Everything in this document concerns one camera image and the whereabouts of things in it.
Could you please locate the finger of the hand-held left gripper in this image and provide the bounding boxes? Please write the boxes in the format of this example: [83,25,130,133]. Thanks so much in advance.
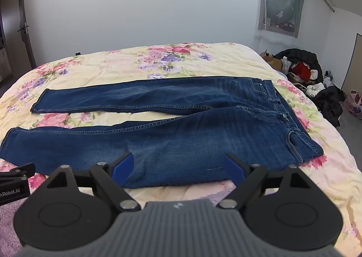
[0,162,36,183]

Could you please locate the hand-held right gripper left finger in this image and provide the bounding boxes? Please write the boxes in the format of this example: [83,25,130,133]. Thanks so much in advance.
[47,151,141,213]

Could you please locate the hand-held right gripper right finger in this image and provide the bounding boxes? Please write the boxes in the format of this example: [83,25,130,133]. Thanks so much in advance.
[216,154,313,214]

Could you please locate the blue denim pants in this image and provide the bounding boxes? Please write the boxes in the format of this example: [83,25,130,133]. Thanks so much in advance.
[0,76,324,190]

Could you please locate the floral yellow blanket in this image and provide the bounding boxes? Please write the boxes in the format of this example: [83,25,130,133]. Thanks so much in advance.
[0,42,362,250]

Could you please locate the white cloth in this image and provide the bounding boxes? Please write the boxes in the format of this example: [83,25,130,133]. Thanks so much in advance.
[305,83,326,97]

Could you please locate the cardboard box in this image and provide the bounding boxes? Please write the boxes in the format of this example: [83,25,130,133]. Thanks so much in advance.
[260,51,284,71]

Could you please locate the black garment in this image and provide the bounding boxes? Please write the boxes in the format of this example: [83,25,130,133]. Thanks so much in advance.
[311,86,347,127]

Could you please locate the red cloth item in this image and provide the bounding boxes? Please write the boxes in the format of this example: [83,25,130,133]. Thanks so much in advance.
[293,62,312,81]

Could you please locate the pile of dark clothes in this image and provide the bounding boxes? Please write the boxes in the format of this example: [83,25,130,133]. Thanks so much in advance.
[274,48,323,84]

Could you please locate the pink plastic bag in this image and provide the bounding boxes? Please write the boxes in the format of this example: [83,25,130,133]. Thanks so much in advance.
[343,90,362,120]

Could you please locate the beige cabinet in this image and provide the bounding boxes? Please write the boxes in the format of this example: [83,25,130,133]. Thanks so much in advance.
[341,32,362,94]

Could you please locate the brown door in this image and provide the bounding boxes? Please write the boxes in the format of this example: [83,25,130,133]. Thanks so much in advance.
[0,0,37,82]

